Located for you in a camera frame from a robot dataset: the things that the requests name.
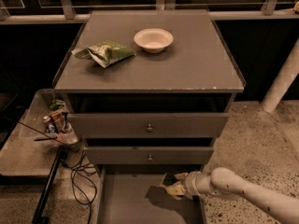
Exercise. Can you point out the green yellow sponge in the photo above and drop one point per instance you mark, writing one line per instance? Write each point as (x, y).
(169, 180)

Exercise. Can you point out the grey middle drawer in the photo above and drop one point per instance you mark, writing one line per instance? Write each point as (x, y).
(149, 150)

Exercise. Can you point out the grey bottom drawer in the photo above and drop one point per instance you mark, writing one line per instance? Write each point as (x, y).
(131, 194)

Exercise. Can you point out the white support post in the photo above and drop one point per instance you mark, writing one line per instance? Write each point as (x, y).
(285, 77)

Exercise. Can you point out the grey drawer cabinet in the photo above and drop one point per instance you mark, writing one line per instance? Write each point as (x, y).
(197, 62)

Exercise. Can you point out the grey top drawer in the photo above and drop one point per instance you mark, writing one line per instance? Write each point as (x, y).
(148, 115)

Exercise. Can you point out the snack items in bin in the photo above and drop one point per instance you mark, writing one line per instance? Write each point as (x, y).
(57, 121)

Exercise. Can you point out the clear plastic bin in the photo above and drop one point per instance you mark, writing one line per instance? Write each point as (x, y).
(33, 125)

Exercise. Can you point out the white paper bowl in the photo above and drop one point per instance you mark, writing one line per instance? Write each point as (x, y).
(153, 40)

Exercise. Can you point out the metal window railing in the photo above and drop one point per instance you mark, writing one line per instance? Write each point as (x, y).
(56, 11)

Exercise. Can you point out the black metal pole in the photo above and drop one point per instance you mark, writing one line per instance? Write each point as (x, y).
(38, 215)

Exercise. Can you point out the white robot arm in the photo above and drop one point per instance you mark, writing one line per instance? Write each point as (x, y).
(224, 183)

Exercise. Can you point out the green chip bag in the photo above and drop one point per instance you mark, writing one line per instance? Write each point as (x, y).
(105, 53)

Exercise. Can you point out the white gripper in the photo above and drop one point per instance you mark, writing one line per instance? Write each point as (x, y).
(189, 182)

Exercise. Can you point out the grey drawer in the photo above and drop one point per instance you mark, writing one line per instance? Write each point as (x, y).
(149, 150)
(148, 115)
(131, 194)

